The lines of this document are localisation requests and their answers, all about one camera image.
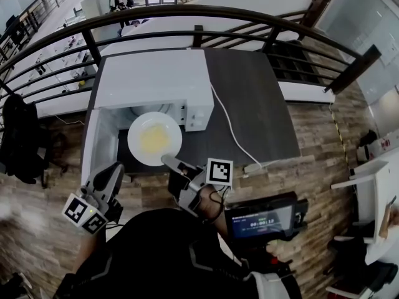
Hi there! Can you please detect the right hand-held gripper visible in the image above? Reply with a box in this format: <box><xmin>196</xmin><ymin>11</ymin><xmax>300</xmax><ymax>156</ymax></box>
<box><xmin>160</xmin><ymin>153</ymin><xmax>234</xmax><ymax>217</ymax></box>

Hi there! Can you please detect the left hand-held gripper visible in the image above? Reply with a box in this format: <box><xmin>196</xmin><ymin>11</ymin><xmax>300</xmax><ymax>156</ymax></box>
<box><xmin>62</xmin><ymin>161</ymin><xmax>125</xmax><ymax>235</ymax></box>

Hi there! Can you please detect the white plate of food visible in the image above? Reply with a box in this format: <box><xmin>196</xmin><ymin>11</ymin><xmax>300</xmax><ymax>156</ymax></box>
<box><xmin>127</xmin><ymin>111</ymin><xmax>183</xmax><ymax>167</ymax></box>

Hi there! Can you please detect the white microwave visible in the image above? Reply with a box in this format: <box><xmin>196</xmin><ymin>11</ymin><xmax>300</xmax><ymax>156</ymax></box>
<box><xmin>81</xmin><ymin>49</ymin><xmax>215</xmax><ymax>182</ymax></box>

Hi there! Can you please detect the person's left forearm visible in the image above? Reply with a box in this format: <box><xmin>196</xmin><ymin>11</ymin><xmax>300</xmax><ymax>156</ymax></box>
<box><xmin>72</xmin><ymin>227</ymin><xmax>107</xmax><ymax>275</ymax></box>

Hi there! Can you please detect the person's right forearm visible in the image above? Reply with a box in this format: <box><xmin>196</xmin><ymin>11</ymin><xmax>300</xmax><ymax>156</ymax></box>
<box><xmin>198</xmin><ymin>186</ymin><xmax>230</xmax><ymax>233</ymax></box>

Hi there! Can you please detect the person's black clothing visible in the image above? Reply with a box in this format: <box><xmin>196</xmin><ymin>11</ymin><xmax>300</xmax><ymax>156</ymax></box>
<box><xmin>59</xmin><ymin>208</ymin><xmax>302</xmax><ymax>299</ymax></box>

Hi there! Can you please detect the black monitor with screen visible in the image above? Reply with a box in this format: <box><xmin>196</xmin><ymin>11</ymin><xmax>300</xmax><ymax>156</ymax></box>
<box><xmin>224</xmin><ymin>191</ymin><xmax>309</xmax><ymax>242</ymax></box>

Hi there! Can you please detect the black metal railing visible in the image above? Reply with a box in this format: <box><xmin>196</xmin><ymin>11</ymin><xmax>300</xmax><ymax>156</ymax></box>
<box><xmin>0</xmin><ymin>4</ymin><xmax>383</xmax><ymax>105</ymax></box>

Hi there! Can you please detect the black grid shelf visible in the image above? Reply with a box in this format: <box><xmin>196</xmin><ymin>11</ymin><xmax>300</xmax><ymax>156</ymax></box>
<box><xmin>267</xmin><ymin>41</ymin><xmax>332</xmax><ymax>87</ymax></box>

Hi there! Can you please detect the black office chair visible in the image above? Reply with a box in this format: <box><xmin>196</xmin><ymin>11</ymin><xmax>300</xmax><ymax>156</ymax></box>
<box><xmin>323</xmin><ymin>234</ymin><xmax>399</xmax><ymax>296</ymax></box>

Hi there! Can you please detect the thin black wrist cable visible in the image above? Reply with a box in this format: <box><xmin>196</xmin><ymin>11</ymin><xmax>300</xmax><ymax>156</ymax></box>
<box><xmin>208</xmin><ymin>189</ymin><xmax>230</xmax><ymax>222</ymax></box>

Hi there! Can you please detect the white power cable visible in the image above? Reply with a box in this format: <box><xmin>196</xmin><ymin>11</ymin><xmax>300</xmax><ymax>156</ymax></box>
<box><xmin>186</xmin><ymin>47</ymin><xmax>263</xmax><ymax>173</ymax></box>

